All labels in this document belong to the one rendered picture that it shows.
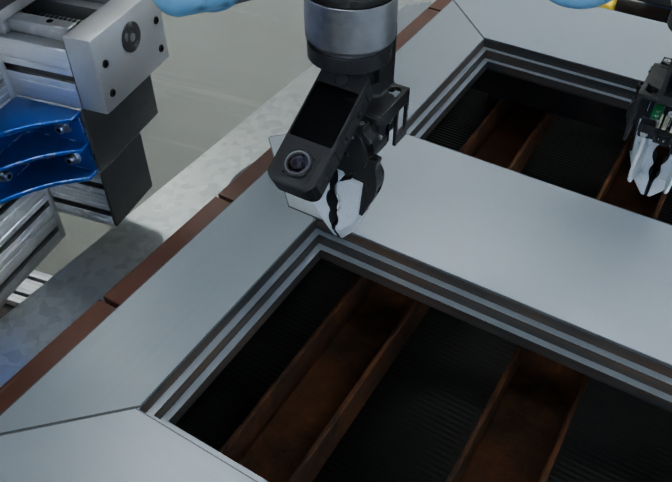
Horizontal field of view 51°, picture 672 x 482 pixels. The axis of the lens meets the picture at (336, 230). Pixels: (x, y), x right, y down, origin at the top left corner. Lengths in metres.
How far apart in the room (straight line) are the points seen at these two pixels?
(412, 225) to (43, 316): 0.47
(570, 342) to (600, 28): 0.58
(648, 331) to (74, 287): 0.66
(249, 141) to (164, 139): 1.23
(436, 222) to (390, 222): 0.05
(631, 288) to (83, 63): 0.59
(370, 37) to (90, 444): 0.38
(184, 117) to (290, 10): 0.83
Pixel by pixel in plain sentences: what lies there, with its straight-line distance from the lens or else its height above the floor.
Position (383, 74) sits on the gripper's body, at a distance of 0.65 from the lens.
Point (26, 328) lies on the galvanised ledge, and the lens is 0.94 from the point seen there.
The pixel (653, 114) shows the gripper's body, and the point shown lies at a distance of 0.72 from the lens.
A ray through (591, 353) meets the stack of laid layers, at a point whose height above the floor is 0.84.
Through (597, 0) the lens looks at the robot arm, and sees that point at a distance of 0.53.
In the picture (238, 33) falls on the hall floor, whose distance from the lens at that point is 2.91.
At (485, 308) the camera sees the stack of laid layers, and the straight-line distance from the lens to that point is 0.69.
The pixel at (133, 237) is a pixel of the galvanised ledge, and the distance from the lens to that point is 1.00.
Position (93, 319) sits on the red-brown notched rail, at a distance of 0.72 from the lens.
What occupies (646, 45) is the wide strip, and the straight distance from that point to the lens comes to 1.12.
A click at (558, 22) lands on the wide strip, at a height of 0.85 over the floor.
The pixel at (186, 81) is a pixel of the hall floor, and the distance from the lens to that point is 2.63.
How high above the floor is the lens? 1.35
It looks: 43 degrees down
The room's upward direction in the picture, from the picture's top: straight up
